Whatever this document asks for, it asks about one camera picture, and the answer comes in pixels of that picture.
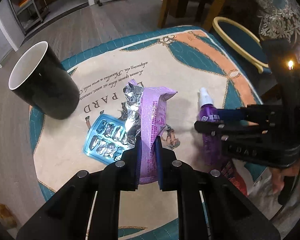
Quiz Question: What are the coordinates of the purple spray bottle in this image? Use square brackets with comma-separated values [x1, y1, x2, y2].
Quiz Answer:
[198, 87, 222, 167]

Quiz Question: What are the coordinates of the purple foil snack bag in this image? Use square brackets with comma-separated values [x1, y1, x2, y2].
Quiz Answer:
[123, 79, 177, 185]

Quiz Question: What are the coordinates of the teal yellow-rimmed trash bin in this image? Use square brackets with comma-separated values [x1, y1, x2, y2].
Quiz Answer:
[212, 16, 271, 74]

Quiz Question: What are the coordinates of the person's right hand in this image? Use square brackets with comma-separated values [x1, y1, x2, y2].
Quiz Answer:
[268, 163, 300, 196]

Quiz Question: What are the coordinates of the blue blister pack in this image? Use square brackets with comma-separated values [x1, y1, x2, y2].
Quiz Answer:
[83, 113, 128, 165]

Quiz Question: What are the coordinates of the teal beige patterned rug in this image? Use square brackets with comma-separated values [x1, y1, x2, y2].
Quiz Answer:
[30, 26, 261, 239]

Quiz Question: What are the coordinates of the red white snack wrapper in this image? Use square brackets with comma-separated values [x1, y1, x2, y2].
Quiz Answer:
[221, 158, 281, 219]

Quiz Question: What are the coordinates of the lace patterned tablecloth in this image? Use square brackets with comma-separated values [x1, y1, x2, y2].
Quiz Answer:
[255, 0, 300, 47]

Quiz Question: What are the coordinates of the black white-lined cup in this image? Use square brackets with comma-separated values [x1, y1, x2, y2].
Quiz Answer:
[8, 41, 79, 120]

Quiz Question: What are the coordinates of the metal storage shelf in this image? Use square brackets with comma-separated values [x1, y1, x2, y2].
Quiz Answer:
[8, 0, 50, 35]

